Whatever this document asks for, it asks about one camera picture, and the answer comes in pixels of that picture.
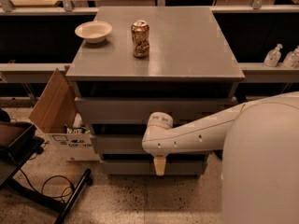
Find grey drawer cabinet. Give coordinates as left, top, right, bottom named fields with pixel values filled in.
left=65, top=6, right=246, bottom=177

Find grey bottom drawer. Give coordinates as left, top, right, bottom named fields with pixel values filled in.
left=103, top=161, right=206, bottom=175

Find grey top drawer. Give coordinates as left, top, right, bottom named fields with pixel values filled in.
left=75, top=97, right=237, bottom=125

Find white bowl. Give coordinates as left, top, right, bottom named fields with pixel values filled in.
left=75, top=21, right=112, bottom=44

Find open cardboard box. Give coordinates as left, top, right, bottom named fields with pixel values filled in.
left=29, top=69, right=100, bottom=161

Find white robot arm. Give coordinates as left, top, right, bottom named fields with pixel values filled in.
left=142, top=91, right=299, bottom=224

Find grey drawer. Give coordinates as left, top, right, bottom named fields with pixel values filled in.
left=103, top=161, right=206, bottom=175
left=90, top=133, right=219, bottom=156
left=75, top=97, right=237, bottom=125

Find sanitizer pump bottle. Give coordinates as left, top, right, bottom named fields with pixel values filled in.
left=264, top=44, right=283, bottom=67

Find crushed soda can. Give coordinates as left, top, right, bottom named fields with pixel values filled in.
left=131, top=20, right=150, bottom=58

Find black rolling cart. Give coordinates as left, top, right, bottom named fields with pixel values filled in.
left=0, top=108, right=93, bottom=224

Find black cable loops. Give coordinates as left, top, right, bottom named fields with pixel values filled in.
left=19, top=168, right=77, bottom=203

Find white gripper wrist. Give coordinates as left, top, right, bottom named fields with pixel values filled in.
left=148, top=112, right=173, bottom=176

